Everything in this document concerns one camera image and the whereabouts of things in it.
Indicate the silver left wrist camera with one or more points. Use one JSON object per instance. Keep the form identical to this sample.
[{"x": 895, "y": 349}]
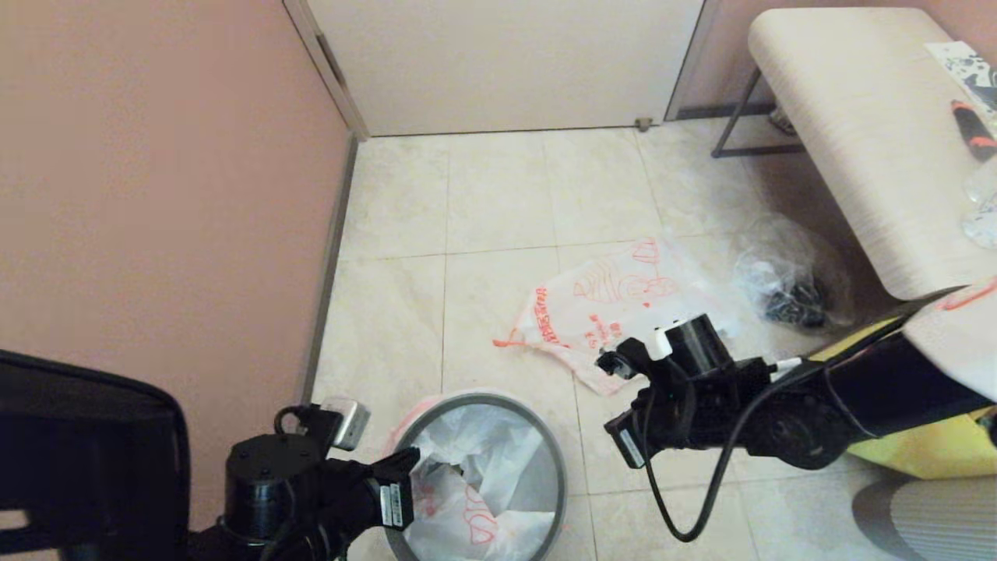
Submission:
[{"x": 349, "y": 425}]

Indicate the white door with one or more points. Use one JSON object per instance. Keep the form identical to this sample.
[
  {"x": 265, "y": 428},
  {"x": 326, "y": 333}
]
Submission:
[{"x": 506, "y": 62}]

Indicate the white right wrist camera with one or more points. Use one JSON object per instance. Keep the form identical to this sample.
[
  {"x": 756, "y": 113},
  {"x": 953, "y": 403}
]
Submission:
[{"x": 664, "y": 343}]

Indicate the grey baseboard strip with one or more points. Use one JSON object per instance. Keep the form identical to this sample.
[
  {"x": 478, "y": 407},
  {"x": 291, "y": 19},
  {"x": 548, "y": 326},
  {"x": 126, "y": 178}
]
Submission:
[{"x": 335, "y": 218}]

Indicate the grey ribbed bin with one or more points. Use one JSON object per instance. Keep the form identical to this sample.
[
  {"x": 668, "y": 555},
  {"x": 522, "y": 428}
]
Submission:
[{"x": 935, "y": 522}]

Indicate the clear crumpled plastic bottle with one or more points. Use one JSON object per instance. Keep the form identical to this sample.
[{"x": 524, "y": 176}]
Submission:
[{"x": 983, "y": 218}]

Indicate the yellow fabric tote bag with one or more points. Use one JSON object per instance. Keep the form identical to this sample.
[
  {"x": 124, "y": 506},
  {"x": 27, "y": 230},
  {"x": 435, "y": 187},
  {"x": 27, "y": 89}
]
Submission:
[{"x": 935, "y": 456}]

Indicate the white red-print plastic bag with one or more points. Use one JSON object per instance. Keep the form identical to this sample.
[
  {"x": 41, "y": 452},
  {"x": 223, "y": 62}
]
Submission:
[{"x": 498, "y": 467}]

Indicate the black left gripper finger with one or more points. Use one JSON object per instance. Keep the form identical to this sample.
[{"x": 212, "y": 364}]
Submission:
[{"x": 399, "y": 466}]

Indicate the printed white paper sheet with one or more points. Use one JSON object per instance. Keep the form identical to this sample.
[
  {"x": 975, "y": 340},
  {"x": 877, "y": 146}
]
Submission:
[{"x": 962, "y": 62}]

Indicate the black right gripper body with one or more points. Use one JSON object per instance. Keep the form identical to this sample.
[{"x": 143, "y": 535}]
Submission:
[{"x": 701, "y": 405}]

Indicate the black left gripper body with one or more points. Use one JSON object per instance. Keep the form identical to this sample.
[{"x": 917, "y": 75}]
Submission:
[{"x": 273, "y": 491}]

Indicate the black orange tool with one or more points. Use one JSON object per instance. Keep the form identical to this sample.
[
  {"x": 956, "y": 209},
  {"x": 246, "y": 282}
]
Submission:
[{"x": 974, "y": 132}]

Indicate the white wood-grain table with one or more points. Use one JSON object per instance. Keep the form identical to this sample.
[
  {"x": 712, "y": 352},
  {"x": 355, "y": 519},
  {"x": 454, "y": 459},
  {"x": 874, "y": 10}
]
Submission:
[{"x": 857, "y": 117}]

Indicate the small grey floor object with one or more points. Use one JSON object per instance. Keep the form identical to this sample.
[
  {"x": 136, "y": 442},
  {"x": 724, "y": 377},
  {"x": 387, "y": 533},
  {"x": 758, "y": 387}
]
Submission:
[{"x": 781, "y": 121}]

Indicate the clear bag with black items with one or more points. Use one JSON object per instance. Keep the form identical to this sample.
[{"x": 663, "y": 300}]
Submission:
[{"x": 794, "y": 300}]

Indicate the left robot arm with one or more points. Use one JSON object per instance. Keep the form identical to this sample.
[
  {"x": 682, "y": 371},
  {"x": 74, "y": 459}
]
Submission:
[{"x": 78, "y": 467}]

